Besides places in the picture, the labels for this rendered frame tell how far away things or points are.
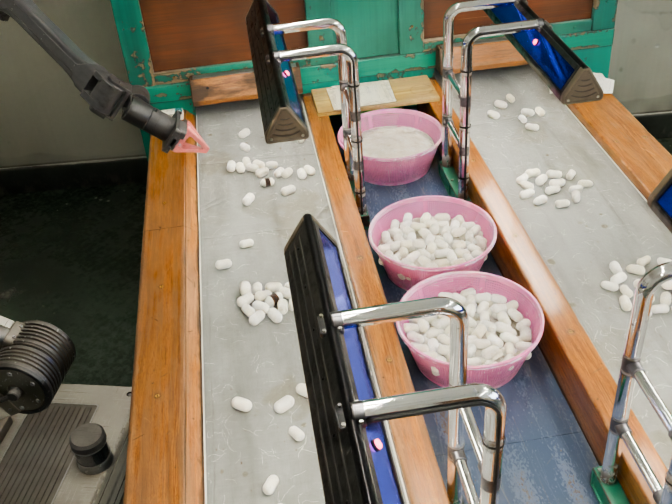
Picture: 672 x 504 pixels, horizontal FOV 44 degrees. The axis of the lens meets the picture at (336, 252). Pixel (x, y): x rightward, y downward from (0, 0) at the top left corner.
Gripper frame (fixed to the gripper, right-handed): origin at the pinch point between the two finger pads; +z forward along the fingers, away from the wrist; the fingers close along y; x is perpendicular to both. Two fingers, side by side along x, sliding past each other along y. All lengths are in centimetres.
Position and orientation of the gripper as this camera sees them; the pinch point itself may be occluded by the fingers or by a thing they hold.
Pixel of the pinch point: (204, 148)
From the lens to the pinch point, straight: 192.6
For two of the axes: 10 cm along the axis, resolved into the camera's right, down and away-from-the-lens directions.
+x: -5.8, 7.0, 4.1
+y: -1.4, -5.8, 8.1
